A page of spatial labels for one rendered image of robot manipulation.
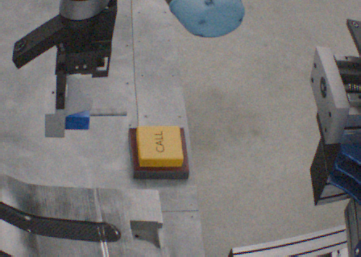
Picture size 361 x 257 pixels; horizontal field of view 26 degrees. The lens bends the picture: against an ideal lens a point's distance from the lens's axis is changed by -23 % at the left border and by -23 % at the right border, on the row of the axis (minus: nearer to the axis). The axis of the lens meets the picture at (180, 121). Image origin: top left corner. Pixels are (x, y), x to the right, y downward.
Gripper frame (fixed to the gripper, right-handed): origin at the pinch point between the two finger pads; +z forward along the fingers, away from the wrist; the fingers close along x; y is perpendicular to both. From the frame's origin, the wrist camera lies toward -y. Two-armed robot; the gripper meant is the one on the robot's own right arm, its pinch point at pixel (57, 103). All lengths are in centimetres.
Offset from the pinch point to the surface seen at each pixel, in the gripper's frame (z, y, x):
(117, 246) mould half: 5.9, 7.3, -20.9
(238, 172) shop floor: 95, 49, 60
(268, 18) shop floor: 95, 70, 121
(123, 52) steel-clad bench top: 15.0, 12.4, 23.9
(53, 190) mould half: 6.5, -1.5, -11.0
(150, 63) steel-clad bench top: 15.0, 16.7, 21.2
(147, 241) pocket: 8.7, 12.0, -17.9
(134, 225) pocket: 7.5, 10.5, -15.7
